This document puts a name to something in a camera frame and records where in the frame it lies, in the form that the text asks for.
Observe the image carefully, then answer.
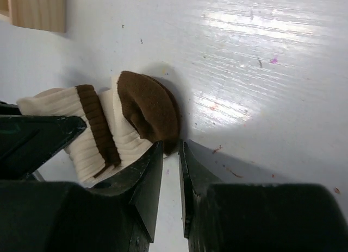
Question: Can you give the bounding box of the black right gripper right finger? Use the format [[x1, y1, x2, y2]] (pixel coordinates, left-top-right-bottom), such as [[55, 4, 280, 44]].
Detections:
[[178, 139, 234, 252]]

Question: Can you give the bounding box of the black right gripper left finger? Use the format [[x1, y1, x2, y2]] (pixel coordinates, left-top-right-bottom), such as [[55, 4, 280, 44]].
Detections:
[[92, 141, 163, 251]]

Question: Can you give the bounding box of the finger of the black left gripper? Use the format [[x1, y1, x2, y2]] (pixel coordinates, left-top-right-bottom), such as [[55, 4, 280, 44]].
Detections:
[[1, 115, 87, 180]]

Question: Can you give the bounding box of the cream brown striped sock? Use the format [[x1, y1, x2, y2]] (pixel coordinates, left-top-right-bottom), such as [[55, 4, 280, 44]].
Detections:
[[17, 71, 181, 185]]

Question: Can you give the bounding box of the wooden compartment tray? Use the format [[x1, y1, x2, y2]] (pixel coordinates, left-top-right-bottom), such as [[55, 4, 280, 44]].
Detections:
[[1, 0, 66, 33]]

